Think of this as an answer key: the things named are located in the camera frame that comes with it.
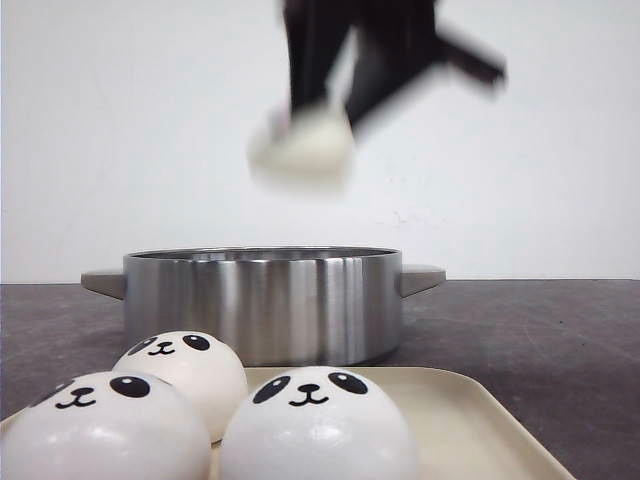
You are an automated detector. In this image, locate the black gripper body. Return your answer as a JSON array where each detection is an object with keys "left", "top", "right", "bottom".
[{"left": 356, "top": 1, "right": 506, "bottom": 86}]

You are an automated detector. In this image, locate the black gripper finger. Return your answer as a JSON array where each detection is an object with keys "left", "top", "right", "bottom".
[
  {"left": 345, "top": 29, "right": 425, "bottom": 136},
  {"left": 283, "top": 0, "right": 356, "bottom": 115}
]

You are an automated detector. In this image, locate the panda bun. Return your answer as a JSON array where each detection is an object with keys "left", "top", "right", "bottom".
[
  {"left": 1, "top": 371, "right": 211, "bottom": 479},
  {"left": 114, "top": 330, "right": 248, "bottom": 443},
  {"left": 219, "top": 366, "right": 422, "bottom": 479},
  {"left": 247, "top": 102, "right": 355, "bottom": 196}
]

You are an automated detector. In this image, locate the stainless steel pot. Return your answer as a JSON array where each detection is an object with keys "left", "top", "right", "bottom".
[{"left": 81, "top": 246, "right": 446, "bottom": 366}]

